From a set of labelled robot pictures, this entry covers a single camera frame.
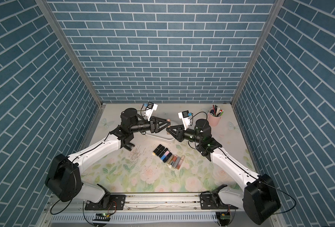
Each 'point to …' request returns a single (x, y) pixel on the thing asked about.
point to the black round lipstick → (167, 158)
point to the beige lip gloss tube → (169, 120)
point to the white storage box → (163, 134)
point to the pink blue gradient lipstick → (163, 156)
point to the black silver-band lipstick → (160, 151)
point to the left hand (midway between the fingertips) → (170, 125)
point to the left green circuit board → (101, 216)
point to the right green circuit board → (224, 219)
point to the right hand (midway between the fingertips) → (170, 130)
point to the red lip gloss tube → (175, 158)
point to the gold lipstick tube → (170, 159)
